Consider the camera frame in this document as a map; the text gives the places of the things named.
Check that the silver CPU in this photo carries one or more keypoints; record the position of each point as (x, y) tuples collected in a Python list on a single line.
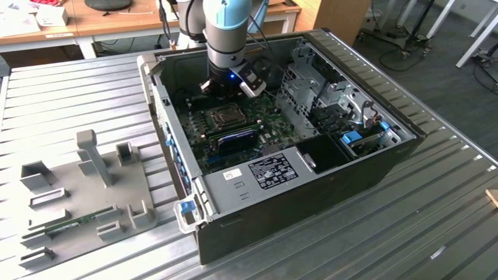
[(228, 116)]

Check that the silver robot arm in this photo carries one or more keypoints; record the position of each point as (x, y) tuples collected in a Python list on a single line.
[(226, 46)]

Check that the CPU socket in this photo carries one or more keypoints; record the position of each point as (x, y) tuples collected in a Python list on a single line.
[(212, 111)]

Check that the blue slot retainer clip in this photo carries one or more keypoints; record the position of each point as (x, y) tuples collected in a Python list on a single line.
[(169, 143)]

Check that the blue expansion slot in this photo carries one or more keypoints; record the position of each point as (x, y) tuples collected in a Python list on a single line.
[(220, 160)]

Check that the green RAM stick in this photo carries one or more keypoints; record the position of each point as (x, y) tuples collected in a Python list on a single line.
[(234, 131), (78, 221)]

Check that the green motherboard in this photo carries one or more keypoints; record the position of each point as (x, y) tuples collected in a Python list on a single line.
[(273, 128)]

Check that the metal drive cage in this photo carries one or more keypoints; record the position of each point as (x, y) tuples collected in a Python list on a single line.
[(300, 84)]

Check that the black graphics card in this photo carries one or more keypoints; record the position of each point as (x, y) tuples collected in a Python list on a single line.
[(237, 144)]

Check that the grey power supply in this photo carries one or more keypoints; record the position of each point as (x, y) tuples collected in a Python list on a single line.
[(234, 189)]

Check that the wooden desk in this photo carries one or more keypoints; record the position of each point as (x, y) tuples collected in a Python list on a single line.
[(58, 29), (117, 23)]

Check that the hard disk in blue carrier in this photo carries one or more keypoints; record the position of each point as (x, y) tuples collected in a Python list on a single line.
[(352, 137)]

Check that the wooden cabinet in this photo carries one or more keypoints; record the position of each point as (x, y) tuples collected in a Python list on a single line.
[(338, 20)]

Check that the black round pad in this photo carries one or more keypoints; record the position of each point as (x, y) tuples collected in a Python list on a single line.
[(107, 4)]

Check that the blue case latch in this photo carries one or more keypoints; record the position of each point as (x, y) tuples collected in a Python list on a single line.
[(188, 207)]

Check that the blue plastic clip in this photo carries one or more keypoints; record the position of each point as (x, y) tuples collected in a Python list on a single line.
[(385, 125)]

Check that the black PC case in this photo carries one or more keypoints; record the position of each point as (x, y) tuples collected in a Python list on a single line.
[(312, 210)]

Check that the white cardboard box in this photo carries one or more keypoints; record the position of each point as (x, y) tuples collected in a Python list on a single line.
[(53, 16)]

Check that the grey parts rack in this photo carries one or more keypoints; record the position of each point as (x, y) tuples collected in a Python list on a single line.
[(90, 198)]

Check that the black wheeled stand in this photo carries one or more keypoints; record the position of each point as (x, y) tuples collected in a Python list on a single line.
[(417, 27)]

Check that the red box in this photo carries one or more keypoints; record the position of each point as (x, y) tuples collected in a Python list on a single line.
[(47, 2)]

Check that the white paper sheets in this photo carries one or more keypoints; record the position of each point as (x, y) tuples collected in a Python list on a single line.
[(15, 20)]

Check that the wooden block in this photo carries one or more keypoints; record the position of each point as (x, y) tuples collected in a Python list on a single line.
[(493, 198)]

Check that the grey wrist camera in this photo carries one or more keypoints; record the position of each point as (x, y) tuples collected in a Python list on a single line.
[(254, 84)]

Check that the white table frame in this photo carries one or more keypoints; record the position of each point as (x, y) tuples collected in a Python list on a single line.
[(441, 17), (479, 46)]

